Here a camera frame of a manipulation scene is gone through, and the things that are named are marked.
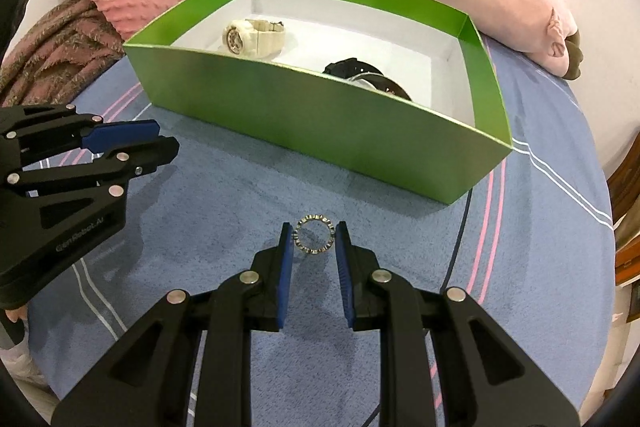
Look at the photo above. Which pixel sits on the cream wrist watch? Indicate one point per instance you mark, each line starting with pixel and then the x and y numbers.
pixel 260 39

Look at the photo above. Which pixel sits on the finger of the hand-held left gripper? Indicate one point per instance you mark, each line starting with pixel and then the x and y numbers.
pixel 150 152
pixel 120 134

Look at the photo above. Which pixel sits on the green cardboard box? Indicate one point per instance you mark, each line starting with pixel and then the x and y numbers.
pixel 300 122

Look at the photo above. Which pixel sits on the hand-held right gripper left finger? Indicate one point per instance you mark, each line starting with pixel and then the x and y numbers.
pixel 284 277

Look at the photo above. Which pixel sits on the wooden chair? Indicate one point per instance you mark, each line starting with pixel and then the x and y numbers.
pixel 625 192

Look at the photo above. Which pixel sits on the black wrist watch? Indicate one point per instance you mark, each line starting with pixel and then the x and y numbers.
pixel 345 68

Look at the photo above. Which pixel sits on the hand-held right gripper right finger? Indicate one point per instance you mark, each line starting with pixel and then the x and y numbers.
pixel 345 277

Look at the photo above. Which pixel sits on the brown woven blanket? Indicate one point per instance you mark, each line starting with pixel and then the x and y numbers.
pixel 60 52

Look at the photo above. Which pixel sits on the silver bangle with brown beads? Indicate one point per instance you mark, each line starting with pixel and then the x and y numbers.
pixel 390 87

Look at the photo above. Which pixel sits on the blue striped bedsheet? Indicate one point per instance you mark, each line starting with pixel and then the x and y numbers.
pixel 225 207

